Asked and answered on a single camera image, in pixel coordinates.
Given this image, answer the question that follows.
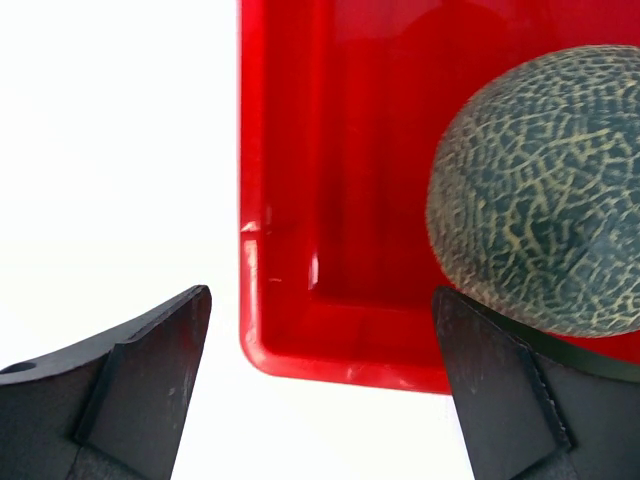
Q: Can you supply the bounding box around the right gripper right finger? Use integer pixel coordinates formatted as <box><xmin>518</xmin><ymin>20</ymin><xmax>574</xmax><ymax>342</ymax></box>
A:
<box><xmin>432</xmin><ymin>286</ymin><xmax>639</xmax><ymax>479</ymax></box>

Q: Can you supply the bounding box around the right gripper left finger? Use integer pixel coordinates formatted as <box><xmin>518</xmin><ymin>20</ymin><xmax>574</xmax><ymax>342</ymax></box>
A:
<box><xmin>1</xmin><ymin>285</ymin><xmax>212</xmax><ymax>479</ymax></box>

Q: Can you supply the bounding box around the green netted melon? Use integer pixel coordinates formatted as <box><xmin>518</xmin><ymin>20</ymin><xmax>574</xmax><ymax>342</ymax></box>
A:
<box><xmin>425</xmin><ymin>44</ymin><xmax>639</xmax><ymax>338</ymax></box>

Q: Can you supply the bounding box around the red plastic tray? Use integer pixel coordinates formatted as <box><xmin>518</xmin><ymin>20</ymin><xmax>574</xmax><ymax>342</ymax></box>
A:
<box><xmin>238</xmin><ymin>1</ymin><xmax>639</xmax><ymax>394</ymax></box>

